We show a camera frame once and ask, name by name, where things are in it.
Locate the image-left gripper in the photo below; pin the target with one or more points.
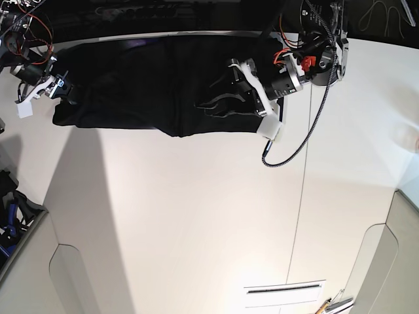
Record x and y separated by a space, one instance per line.
38 80

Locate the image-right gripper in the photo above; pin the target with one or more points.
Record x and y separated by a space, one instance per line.
254 85

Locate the black T-shirt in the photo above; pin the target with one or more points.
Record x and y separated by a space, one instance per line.
146 84

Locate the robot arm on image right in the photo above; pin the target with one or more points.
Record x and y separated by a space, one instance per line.
318 56

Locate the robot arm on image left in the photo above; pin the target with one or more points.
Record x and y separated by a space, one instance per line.
33 34

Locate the black power strip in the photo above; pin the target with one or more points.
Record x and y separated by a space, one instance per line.
112 14

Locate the grey bin with blue items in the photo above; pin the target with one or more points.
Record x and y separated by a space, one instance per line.
19 219

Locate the black ruler strip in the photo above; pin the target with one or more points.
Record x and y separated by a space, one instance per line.
280 289

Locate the yellow pencil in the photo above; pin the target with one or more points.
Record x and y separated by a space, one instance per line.
324 306

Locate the grey marker pen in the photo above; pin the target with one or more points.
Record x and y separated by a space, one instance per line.
340 306

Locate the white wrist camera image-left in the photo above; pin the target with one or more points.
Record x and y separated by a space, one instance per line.
24 109

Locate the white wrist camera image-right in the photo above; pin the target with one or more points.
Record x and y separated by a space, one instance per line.
270 127

